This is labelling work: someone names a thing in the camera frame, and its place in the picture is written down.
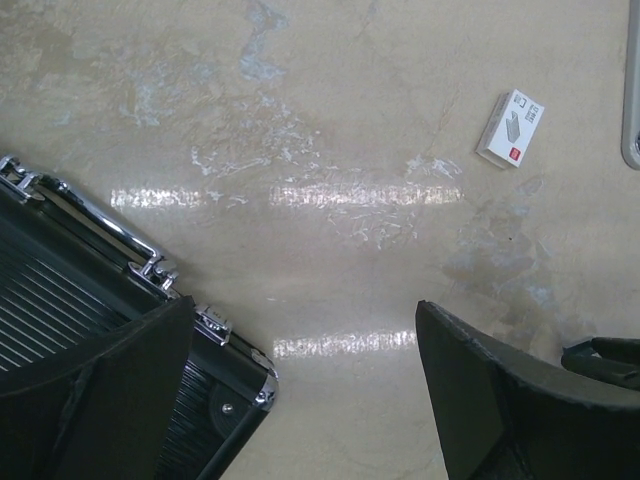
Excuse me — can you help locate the grey deli stapler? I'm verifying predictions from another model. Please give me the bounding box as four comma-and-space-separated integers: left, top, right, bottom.
621, 0, 639, 170

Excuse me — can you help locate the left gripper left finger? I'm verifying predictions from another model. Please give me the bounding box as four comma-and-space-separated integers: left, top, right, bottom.
1, 297, 195, 479

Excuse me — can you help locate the white staple box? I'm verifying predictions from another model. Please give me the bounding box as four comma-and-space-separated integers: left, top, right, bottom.
476, 89, 545, 169

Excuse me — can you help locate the black carrying case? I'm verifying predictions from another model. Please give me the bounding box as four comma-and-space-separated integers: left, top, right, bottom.
1, 155, 278, 479

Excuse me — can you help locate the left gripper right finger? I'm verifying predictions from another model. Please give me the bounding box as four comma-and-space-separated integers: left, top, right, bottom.
415, 301, 639, 479

